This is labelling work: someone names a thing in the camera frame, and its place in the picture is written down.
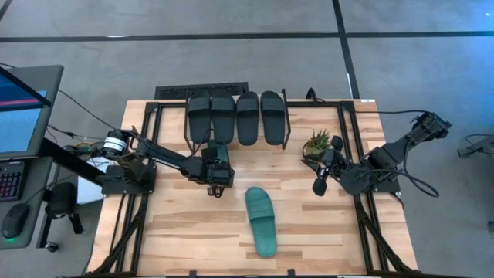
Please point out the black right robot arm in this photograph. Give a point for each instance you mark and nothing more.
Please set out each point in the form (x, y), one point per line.
(390, 154)

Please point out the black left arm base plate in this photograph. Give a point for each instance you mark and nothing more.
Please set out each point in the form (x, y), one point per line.
(112, 189)

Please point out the black keyboard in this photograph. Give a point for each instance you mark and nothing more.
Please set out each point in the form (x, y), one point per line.
(11, 181)

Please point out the wooden shelf with black frame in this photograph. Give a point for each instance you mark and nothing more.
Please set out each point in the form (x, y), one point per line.
(288, 116)

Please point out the black computer mouse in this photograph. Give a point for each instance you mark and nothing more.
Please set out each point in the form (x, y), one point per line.
(15, 220)

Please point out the black bag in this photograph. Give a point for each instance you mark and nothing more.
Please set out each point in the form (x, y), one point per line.
(61, 199)

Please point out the grey monitor with blue screen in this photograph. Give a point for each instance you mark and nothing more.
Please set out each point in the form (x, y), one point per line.
(46, 116)

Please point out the grey desk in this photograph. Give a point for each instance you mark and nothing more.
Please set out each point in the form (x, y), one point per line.
(38, 216)

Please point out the white box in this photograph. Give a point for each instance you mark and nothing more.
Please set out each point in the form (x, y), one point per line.
(88, 193)

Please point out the black rubber slide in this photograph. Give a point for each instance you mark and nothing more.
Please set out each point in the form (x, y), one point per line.
(200, 123)
(273, 123)
(248, 123)
(223, 123)

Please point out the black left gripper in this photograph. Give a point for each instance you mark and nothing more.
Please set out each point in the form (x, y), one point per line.
(216, 175)

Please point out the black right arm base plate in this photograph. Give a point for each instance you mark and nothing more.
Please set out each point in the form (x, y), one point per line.
(390, 187)

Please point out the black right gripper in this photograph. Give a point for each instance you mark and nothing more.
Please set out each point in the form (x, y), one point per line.
(333, 166)

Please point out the teal rubber slide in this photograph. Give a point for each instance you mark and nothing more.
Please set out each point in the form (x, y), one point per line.
(262, 224)
(220, 148)

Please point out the black caster wheel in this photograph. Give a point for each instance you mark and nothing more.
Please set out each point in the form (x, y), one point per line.
(51, 246)

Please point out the black floor grille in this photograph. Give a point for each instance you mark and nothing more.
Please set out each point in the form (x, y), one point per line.
(173, 90)

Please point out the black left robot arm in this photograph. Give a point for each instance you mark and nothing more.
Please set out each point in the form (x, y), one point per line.
(166, 156)

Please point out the black aluminium table frame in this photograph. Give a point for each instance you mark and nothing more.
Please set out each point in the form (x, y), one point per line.
(170, 104)

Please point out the potted succulent plant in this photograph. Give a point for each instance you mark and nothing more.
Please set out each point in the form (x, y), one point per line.
(318, 141)

